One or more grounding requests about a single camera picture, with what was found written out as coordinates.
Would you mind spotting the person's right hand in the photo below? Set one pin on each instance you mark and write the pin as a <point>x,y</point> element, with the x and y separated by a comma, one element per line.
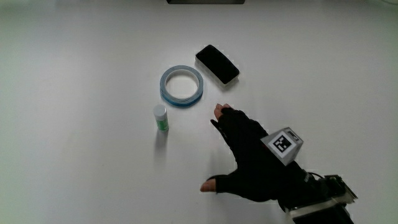
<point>255,168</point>

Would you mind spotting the blue tape roll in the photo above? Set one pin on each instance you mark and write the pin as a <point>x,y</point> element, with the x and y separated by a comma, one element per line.
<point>181,101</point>

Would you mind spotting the white green glue stick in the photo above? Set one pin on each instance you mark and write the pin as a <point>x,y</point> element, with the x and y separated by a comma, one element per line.
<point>161,119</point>

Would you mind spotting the person's right forearm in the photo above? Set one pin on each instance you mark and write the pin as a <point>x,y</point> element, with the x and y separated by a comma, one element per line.
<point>320,199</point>

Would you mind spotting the dark monitor base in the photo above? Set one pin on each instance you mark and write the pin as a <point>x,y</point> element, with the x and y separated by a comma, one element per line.
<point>205,1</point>

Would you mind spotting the black whiteboard eraser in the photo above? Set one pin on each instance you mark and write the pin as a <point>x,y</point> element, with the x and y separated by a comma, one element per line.
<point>217,63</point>

